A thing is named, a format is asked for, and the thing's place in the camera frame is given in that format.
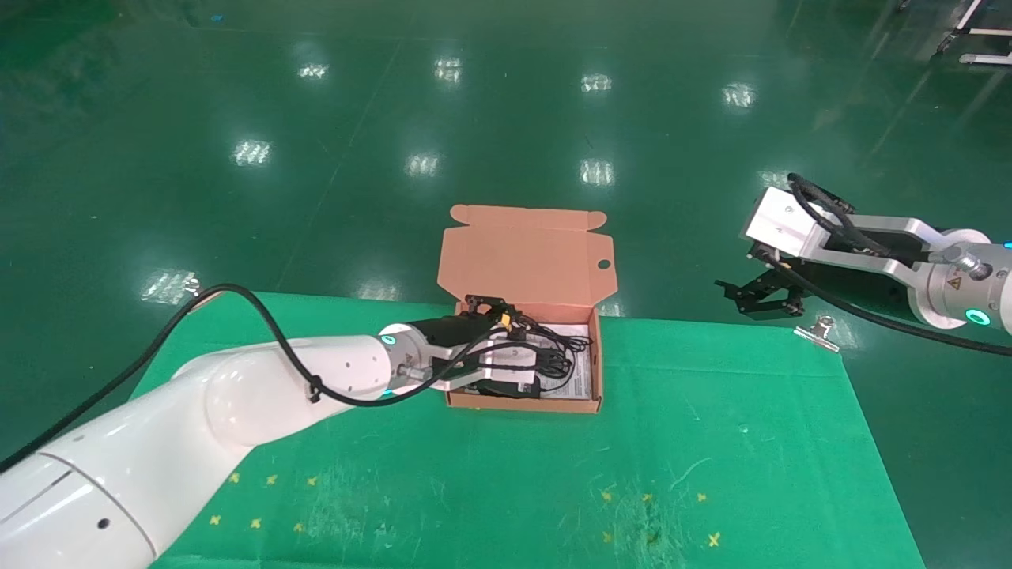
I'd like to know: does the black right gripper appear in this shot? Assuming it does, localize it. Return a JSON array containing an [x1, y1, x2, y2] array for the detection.
[[716, 247, 918, 321]]

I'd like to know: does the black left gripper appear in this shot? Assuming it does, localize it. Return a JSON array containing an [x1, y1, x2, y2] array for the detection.
[[419, 295, 542, 400]]

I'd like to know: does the black data cable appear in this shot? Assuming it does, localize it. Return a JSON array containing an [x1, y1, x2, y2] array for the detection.
[[518, 348, 576, 396]]

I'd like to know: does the black mouse cable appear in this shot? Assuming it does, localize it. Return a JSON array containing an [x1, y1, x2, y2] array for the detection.
[[522, 320, 594, 353]]

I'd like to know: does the open brown cardboard box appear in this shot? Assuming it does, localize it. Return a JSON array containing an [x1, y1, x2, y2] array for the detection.
[[436, 205, 616, 414]]

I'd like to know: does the metal binder clip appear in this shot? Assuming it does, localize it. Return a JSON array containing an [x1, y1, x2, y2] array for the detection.
[[793, 315, 841, 353], [183, 274, 227, 315]]

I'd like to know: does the white printed instruction sheet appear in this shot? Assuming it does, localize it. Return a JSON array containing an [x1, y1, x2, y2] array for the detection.
[[514, 320, 594, 400]]

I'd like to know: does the green table cloth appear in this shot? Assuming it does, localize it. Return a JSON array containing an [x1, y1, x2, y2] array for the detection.
[[130, 289, 926, 569]]

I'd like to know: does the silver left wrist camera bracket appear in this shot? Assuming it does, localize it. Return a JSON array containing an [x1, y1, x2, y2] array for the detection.
[[431, 340, 543, 400]]

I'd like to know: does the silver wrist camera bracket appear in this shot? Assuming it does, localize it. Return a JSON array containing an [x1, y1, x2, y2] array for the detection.
[[431, 340, 543, 400], [741, 187, 961, 277]]

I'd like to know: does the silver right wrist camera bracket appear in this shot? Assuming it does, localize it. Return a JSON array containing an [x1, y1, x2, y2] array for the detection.
[[741, 187, 961, 277]]

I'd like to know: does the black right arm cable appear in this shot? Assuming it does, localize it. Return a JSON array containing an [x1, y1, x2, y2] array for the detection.
[[771, 172, 1012, 356]]

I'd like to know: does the white metal frame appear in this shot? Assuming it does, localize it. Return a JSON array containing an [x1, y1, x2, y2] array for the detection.
[[937, 0, 1012, 66]]

